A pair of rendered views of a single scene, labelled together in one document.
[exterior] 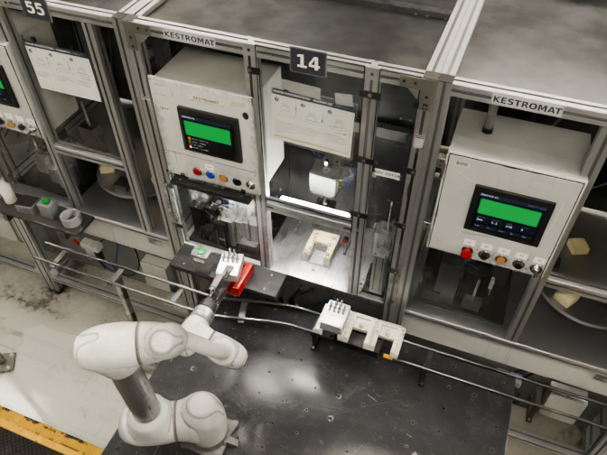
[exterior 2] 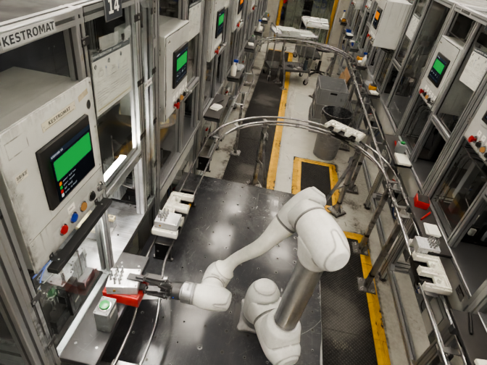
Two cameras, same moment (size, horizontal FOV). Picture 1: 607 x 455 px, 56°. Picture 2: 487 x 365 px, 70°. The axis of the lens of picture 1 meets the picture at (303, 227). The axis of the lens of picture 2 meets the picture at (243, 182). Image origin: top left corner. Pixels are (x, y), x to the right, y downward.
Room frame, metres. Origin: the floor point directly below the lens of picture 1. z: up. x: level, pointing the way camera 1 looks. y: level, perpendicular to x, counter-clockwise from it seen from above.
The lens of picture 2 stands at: (1.50, 1.33, 2.27)
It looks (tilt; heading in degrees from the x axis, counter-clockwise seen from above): 36 degrees down; 252
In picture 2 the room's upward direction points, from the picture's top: 10 degrees clockwise
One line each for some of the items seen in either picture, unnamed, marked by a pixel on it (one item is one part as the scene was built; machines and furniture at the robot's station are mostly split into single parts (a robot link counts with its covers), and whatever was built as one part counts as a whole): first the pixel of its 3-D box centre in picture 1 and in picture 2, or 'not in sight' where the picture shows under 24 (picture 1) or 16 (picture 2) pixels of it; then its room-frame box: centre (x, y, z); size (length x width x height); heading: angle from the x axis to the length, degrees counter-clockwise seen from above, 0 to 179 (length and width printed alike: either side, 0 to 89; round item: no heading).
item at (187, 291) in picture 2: (202, 315); (188, 292); (1.36, 0.42, 1.00); 0.09 x 0.06 x 0.09; 69
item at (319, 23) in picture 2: not in sight; (311, 41); (-1.92, -6.03, 0.48); 0.84 x 0.58 x 0.97; 77
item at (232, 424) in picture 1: (213, 433); (257, 311); (0.99, 0.37, 0.71); 0.22 x 0.18 x 0.06; 69
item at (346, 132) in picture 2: not in sight; (343, 132); (-0.27, -1.30, 0.84); 0.37 x 0.14 x 0.10; 127
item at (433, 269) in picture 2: not in sight; (426, 268); (-0.02, 0.30, 0.84); 0.37 x 0.14 x 0.10; 69
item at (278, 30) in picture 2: not in sight; (290, 53); (-1.08, -5.00, 0.48); 0.88 x 0.56 x 0.96; 177
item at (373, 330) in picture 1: (359, 333); (174, 216); (1.38, -0.24, 0.84); 0.36 x 0.14 x 0.10; 69
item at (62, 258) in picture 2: (210, 188); (82, 229); (1.74, 0.38, 1.37); 0.36 x 0.04 x 0.04; 69
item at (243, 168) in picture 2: not in sight; (270, 93); (-0.54, -4.19, 0.01); 5.85 x 0.59 x 0.01; 69
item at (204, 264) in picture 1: (203, 258); (103, 313); (1.70, 0.45, 0.97); 0.08 x 0.08 x 0.12; 69
